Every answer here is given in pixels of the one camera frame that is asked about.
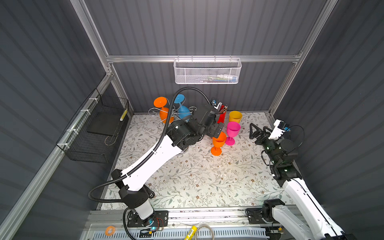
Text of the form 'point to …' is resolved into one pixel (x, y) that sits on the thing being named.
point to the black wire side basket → (91, 131)
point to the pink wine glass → (233, 129)
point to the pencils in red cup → (224, 110)
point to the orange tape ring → (107, 229)
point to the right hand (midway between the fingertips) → (259, 126)
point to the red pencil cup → (222, 115)
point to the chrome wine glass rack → (172, 112)
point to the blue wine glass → (179, 99)
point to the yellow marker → (190, 235)
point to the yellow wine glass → (235, 116)
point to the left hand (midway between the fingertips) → (211, 119)
